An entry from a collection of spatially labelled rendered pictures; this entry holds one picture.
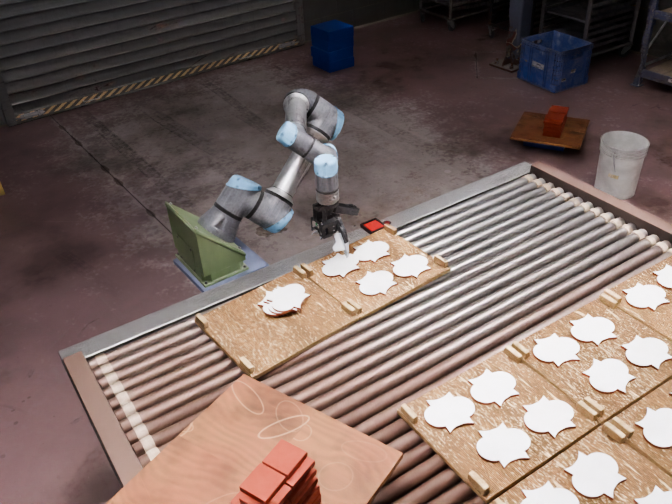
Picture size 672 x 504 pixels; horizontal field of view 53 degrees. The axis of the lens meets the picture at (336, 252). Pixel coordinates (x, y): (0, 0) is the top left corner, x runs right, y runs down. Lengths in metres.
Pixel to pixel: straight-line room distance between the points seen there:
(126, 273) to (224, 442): 2.59
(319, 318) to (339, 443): 0.60
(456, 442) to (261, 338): 0.69
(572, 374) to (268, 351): 0.89
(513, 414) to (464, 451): 0.19
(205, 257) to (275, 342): 0.48
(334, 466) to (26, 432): 2.06
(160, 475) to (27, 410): 1.90
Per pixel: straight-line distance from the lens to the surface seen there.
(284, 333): 2.16
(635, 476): 1.89
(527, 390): 2.01
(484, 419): 1.92
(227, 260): 2.50
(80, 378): 2.17
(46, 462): 3.31
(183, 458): 1.75
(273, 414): 1.79
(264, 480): 1.45
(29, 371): 3.77
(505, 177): 3.04
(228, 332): 2.20
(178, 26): 6.94
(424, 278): 2.36
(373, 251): 2.48
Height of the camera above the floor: 2.37
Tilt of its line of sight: 35 degrees down
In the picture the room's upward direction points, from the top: 3 degrees counter-clockwise
